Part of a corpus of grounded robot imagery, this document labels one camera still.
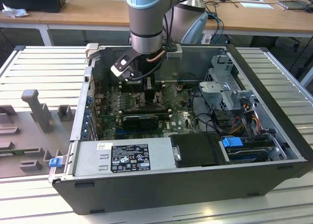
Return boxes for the thin wire locking lever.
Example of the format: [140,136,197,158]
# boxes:
[129,82,139,99]
[159,83,176,93]

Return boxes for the metal socket cover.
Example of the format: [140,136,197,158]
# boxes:
[160,84,177,105]

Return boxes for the CPU socket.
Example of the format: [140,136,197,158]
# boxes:
[133,92,163,110]

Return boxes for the black RAM slot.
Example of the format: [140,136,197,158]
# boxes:
[122,112,170,119]
[120,107,166,112]

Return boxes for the black graphics card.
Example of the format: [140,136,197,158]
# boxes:
[123,115,158,131]

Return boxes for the green motherboard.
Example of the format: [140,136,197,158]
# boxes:
[94,83,203,140]

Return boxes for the grey metal drive cage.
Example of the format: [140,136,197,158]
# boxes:
[198,54,260,117]

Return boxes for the black plastic shroud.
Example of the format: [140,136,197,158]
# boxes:
[169,133,232,168]

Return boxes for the wooden desk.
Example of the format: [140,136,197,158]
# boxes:
[0,0,313,38]

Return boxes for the silver power supply unit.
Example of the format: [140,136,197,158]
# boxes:
[72,137,177,177]

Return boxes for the blue disk carrier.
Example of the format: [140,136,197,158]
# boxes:
[222,136,243,149]

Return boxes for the black open PC case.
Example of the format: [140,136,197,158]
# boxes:
[47,43,313,216]

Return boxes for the hard disk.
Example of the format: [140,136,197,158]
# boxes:
[226,147,268,164]

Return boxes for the blue case latch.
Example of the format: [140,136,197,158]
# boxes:
[48,157,62,168]

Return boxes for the grey parts rack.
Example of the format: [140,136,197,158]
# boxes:
[0,89,77,179]

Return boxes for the white paper sheet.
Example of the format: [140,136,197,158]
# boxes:
[240,1,276,10]

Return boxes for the green RAM stick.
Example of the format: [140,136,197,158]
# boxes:
[0,148,41,158]

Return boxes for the crumpled white paper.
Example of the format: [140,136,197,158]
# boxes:
[1,2,30,19]

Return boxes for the grey tablet device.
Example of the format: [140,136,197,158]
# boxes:
[276,0,309,11]

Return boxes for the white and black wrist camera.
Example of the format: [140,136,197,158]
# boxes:
[110,51,135,82]

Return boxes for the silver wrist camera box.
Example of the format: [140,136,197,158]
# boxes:
[165,43,183,60]

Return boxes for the black looped cable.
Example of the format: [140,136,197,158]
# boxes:
[191,86,222,134]

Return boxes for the grey case release handle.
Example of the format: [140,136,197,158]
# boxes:
[85,43,100,61]

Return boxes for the blue cable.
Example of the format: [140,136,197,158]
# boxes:
[208,12,225,40]

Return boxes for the yellow and red wires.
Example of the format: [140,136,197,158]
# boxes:
[229,112,260,134]

